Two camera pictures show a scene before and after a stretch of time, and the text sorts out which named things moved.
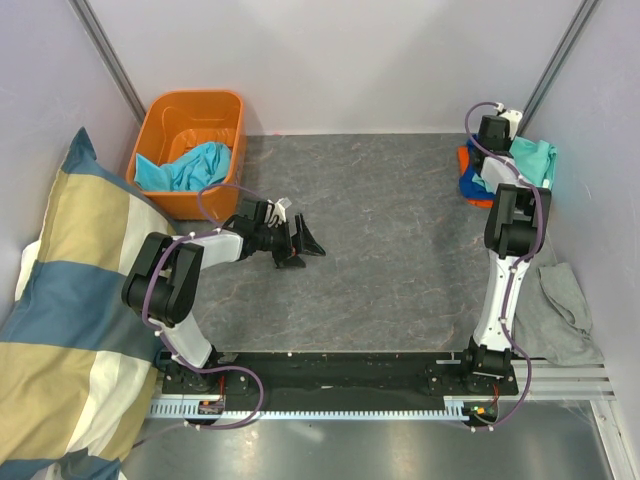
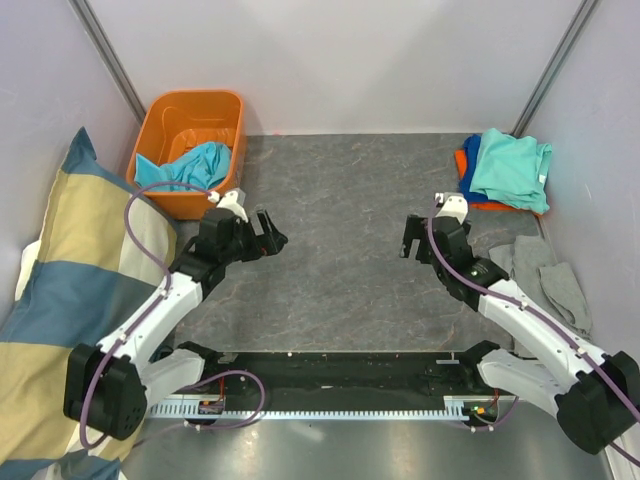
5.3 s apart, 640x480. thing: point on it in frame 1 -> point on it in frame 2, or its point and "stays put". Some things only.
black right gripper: [505, 136] -> [415, 230]
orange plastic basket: [176, 120] stays put
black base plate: [481, 370] stays put
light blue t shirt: [204, 165] stays put
